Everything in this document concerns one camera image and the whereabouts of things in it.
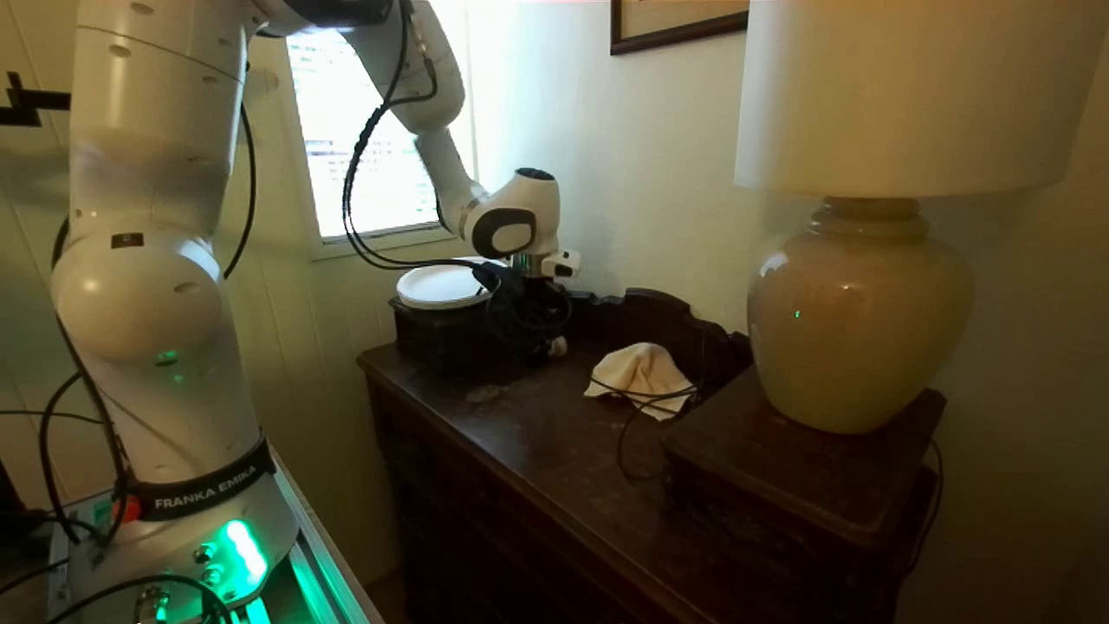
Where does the black base cable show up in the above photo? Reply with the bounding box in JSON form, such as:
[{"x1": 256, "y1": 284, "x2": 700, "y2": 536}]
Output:
[{"x1": 0, "y1": 368, "x2": 126, "y2": 559}]

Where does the robot base platform green light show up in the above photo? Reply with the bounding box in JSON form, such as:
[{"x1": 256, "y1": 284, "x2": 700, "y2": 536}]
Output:
[{"x1": 44, "y1": 463, "x2": 388, "y2": 624}]

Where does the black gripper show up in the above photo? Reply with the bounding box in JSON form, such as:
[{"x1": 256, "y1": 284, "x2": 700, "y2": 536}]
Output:
[{"x1": 512, "y1": 269, "x2": 574, "y2": 349}]

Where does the beige ceramic lamp base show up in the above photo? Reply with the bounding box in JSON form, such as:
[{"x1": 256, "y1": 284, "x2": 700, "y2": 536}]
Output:
[{"x1": 744, "y1": 193, "x2": 979, "y2": 436}]

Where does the black clamp stand bar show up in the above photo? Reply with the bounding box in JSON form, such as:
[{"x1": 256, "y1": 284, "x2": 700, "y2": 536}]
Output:
[{"x1": 0, "y1": 71, "x2": 75, "y2": 128}]

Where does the white plate stack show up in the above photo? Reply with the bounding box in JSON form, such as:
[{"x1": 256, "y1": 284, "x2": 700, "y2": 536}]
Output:
[{"x1": 395, "y1": 259, "x2": 498, "y2": 311}]

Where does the white lampshade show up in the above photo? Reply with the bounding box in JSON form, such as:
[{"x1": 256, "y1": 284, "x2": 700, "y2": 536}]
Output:
[{"x1": 731, "y1": 0, "x2": 1109, "y2": 202}]

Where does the white cloth with black cord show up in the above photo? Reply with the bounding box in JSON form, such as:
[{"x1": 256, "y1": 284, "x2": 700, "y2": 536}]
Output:
[{"x1": 584, "y1": 341, "x2": 700, "y2": 485}]

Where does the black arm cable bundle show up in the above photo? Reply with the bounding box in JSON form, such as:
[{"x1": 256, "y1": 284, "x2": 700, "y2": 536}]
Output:
[{"x1": 220, "y1": 0, "x2": 512, "y2": 282}]

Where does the dark framed picture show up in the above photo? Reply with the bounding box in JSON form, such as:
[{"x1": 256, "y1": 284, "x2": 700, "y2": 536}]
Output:
[{"x1": 607, "y1": 0, "x2": 753, "y2": 61}]

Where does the bright window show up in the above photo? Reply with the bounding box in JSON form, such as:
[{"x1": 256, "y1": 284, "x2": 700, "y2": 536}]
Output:
[{"x1": 282, "y1": 22, "x2": 481, "y2": 252}]

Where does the dark wooden dresser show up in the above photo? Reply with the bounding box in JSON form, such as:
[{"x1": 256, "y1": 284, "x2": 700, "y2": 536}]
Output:
[{"x1": 356, "y1": 288, "x2": 949, "y2": 624}]

